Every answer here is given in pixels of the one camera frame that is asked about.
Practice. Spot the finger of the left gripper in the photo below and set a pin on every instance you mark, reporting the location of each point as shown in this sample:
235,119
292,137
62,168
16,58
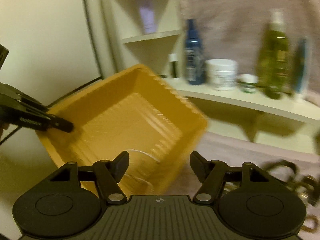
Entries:
60,124

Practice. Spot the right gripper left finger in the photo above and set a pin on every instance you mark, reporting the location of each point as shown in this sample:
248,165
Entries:
108,175

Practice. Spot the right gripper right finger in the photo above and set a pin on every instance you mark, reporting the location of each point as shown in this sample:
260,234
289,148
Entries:
210,174

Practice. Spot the orange plastic tray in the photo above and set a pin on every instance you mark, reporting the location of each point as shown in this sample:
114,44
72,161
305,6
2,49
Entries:
134,111

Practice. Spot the black band watch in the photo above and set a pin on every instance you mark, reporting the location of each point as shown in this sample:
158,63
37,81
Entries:
283,170

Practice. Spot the silver face wristwatch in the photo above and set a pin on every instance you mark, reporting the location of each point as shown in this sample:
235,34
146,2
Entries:
307,189

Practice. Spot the mauve towel on bed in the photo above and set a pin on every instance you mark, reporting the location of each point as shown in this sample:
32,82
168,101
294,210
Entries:
252,204

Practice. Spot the small green white jar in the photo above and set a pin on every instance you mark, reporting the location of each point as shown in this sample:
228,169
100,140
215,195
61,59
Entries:
248,83

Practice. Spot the white cream jar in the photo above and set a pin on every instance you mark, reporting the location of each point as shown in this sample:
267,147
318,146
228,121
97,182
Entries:
221,74

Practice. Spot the blue spray bottle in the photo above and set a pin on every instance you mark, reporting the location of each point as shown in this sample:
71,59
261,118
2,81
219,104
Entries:
195,67

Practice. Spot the black white lip balm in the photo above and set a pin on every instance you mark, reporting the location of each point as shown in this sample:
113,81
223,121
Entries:
173,60

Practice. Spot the green olive spray bottle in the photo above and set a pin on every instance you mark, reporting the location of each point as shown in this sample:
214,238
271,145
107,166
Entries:
273,60

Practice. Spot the blue white tube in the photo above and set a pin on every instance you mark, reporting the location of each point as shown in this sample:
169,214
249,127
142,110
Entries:
301,70

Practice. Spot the cream corner shelf unit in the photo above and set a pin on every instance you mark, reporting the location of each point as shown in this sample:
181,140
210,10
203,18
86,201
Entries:
282,123

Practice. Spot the lavender tube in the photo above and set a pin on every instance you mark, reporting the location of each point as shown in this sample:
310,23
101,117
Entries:
147,15

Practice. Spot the mauve hanging towel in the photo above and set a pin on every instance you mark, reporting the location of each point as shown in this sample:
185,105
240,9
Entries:
233,29

